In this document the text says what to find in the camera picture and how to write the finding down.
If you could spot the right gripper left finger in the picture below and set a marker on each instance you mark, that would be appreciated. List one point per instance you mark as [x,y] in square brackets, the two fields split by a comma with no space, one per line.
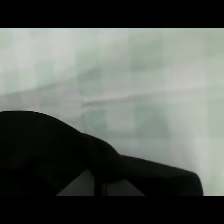
[81,186]

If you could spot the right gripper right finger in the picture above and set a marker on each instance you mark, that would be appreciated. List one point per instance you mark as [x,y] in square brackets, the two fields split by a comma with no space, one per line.
[123,188]

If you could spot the black garment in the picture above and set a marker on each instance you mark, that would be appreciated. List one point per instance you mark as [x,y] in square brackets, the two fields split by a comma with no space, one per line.
[40,146]

